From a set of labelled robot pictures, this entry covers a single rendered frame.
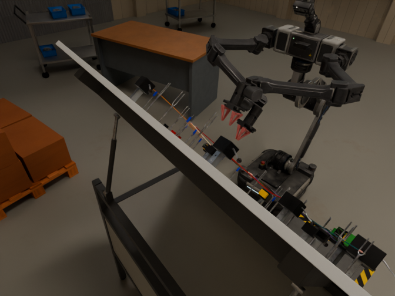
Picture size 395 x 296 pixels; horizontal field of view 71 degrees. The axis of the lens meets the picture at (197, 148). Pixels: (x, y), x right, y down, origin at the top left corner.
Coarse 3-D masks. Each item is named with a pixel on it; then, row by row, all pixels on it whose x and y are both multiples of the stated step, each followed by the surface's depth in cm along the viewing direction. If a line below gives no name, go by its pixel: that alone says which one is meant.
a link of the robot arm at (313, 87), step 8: (256, 80) 130; (264, 80) 130; (272, 80) 131; (336, 80) 122; (264, 88) 131; (272, 88) 129; (280, 88) 128; (288, 88) 127; (296, 88) 126; (304, 88) 125; (312, 88) 124; (320, 88) 123; (328, 88) 122; (304, 96) 127; (312, 96) 126; (320, 96) 124; (328, 96) 123; (328, 104) 126
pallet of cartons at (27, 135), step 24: (0, 120) 275; (24, 120) 277; (0, 144) 214; (24, 144) 248; (48, 144) 249; (0, 168) 221; (24, 168) 249; (48, 168) 258; (72, 168) 276; (0, 192) 230; (24, 192) 247; (0, 216) 236
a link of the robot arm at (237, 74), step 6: (216, 48) 152; (222, 48) 153; (222, 54) 153; (216, 60) 155; (222, 60) 153; (228, 60) 155; (222, 66) 154; (228, 66) 153; (234, 66) 155; (228, 72) 153; (234, 72) 152; (234, 78) 152; (240, 78) 152
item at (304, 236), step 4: (304, 224) 91; (308, 224) 91; (304, 228) 91; (308, 228) 90; (312, 228) 89; (316, 228) 89; (304, 232) 91; (308, 232) 90; (312, 232) 89; (300, 236) 91; (304, 236) 92; (308, 236) 90; (312, 236) 88; (304, 240) 90; (308, 240) 91; (324, 244) 86
